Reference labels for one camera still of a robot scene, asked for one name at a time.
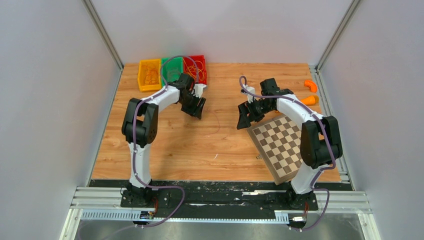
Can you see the aluminium frame rail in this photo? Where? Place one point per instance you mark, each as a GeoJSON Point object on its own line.
{"type": "Point", "coordinates": [109, 203]}

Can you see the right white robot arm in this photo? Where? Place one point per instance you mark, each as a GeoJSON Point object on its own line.
{"type": "Point", "coordinates": [320, 141]}

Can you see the orange curved plastic piece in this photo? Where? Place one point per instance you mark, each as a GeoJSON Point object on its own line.
{"type": "Point", "coordinates": [311, 85]}

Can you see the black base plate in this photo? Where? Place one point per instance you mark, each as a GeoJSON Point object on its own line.
{"type": "Point", "coordinates": [223, 199]}

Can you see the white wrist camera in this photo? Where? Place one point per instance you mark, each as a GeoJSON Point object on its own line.
{"type": "Point", "coordinates": [250, 93]}
{"type": "Point", "coordinates": [198, 89]}

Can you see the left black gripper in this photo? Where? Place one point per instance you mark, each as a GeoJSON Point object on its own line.
{"type": "Point", "coordinates": [196, 111]}

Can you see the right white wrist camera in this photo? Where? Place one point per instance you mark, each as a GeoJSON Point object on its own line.
{"type": "Point", "coordinates": [250, 93]}

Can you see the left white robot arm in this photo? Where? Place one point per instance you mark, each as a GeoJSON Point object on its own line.
{"type": "Point", "coordinates": [140, 128]}

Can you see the yellow plastic bin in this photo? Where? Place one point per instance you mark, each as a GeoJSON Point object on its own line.
{"type": "Point", "coordinates": [148, 77]}

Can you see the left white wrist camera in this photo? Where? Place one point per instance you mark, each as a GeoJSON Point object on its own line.
{"type": "Point", "coordinates": [198, 89]}

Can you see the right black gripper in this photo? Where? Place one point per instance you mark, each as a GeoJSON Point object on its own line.
{"type": "Point", "coordinates": [244, 109]}

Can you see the green plastic bin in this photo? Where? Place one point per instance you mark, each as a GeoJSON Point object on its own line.
{"type": "Point", "coordinates": [173, 69]}

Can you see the wooden chessboard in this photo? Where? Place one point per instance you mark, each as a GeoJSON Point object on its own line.
{"type": "Point", "coordinates": [278, 142]}

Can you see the red plastic bin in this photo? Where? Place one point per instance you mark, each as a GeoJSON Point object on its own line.
{"type": "Point", "coordinates": [195, 66]}

